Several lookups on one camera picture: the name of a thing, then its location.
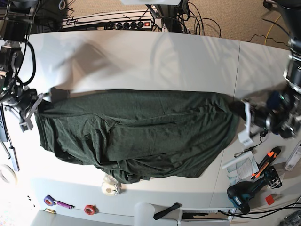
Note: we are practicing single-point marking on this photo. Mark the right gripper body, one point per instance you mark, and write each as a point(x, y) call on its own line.
point(19, 101)

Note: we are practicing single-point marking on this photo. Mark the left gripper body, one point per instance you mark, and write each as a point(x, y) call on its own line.
point(279, 114)

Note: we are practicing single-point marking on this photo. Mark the dark green t-shirt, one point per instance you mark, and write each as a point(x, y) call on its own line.
point(136, 135)

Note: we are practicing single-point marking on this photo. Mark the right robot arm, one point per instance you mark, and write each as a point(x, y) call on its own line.
point(15, 31)

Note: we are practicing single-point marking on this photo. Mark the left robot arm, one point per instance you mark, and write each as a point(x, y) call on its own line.
point(290, 11)

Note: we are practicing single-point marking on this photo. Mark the silver carabiner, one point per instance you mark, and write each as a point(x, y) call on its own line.
point(236, 155)

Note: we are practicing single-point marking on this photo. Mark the grey remote panel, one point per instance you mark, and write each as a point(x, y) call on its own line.
point(3, 133)

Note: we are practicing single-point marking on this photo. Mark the white paper booklet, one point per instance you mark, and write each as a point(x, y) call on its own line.
point(240, 167)

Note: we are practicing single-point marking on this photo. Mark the orange black utility knife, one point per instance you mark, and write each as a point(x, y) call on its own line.
point(267, 160)

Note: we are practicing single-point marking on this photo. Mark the grey usb hub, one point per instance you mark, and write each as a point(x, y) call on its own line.
point(14, 159)

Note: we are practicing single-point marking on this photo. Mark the white masking tape roll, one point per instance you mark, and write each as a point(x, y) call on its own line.
point(7, 174)

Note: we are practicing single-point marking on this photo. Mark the red square sticker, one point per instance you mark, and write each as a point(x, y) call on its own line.
point(269, 199)

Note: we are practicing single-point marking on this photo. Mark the purple tape roll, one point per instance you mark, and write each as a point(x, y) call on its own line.
point(49, 201)

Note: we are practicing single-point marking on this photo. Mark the purple pen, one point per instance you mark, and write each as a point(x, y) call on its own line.
point(62, 204)

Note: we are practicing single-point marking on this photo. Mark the red tape roll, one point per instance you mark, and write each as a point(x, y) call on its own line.
point(90, 209)

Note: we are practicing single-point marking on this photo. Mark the black power strip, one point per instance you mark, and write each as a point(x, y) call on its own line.
point(131, 25)

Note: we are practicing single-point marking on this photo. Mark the white plastic tube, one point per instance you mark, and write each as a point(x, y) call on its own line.
point(143, 214)

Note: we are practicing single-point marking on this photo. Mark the teal cordless drill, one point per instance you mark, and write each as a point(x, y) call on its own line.
point(242, 192)

